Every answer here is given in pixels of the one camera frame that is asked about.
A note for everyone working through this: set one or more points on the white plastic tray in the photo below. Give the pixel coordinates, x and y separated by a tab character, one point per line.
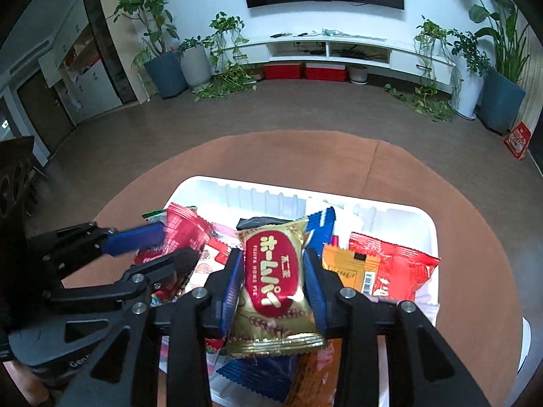
263	197

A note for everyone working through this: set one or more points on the brown door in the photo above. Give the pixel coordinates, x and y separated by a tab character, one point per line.
44	101

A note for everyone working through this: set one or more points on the grey plant pot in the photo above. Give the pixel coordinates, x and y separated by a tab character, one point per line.
196	68

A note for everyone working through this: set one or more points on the person's left hand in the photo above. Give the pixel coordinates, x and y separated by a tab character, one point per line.
27	386

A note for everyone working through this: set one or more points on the tall white plant pot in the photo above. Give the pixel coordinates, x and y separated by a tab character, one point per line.
468	93

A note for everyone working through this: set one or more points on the small bushy plant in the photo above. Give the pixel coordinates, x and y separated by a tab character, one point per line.
471	51

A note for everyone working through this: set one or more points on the white wall cupboards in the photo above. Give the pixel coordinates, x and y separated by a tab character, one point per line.
85	59

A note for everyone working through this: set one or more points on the red storage box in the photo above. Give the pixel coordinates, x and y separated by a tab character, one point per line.
283	71
326	73

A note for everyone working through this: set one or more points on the beige curtain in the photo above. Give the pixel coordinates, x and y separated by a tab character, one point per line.
532	76

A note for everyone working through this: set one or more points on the orange snack packet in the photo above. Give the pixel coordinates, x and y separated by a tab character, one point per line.
345	267
314	375

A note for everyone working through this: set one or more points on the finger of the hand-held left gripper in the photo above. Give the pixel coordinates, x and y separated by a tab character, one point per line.
169	265
131	238

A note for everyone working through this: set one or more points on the dark blue snack packet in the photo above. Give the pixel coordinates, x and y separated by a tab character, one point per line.
258	375

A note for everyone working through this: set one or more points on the large red snack packet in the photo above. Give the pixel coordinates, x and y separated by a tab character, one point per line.
398	271

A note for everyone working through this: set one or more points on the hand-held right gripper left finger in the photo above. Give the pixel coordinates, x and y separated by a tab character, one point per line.
231	292

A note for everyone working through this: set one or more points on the tall leafy tree plant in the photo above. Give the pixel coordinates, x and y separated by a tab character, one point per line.
148	12

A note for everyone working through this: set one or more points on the gold pie packet red label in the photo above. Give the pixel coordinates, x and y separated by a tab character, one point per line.
271	275

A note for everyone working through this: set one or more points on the red foil snack packet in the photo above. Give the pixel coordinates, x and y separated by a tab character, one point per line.
186	229

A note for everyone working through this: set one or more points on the large broad-leaf plant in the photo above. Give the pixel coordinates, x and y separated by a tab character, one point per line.
496	21

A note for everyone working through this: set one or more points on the white round bin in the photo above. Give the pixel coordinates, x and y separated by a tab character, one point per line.
526	347

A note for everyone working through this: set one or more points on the trailing pothos plant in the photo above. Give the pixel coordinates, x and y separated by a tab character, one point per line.
227	51
430	46

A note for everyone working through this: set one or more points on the green and white snack packet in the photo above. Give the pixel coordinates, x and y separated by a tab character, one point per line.
153	216

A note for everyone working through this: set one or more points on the dark wooden furniture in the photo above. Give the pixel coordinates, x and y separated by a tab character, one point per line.
15	178

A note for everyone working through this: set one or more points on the large blue plant pot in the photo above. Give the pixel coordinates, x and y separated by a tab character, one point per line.
500	101

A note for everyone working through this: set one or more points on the red and white snack packet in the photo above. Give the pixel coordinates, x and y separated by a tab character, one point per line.
212	258

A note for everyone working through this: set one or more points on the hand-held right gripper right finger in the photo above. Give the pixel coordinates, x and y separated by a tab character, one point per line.
313	292

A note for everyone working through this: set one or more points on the red paper bag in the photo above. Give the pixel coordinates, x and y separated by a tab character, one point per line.
517	140

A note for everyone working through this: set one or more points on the white floating television cabinet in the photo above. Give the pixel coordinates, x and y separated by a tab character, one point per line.
339	48

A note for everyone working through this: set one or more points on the small white plant pot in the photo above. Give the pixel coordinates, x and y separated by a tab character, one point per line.
358	75

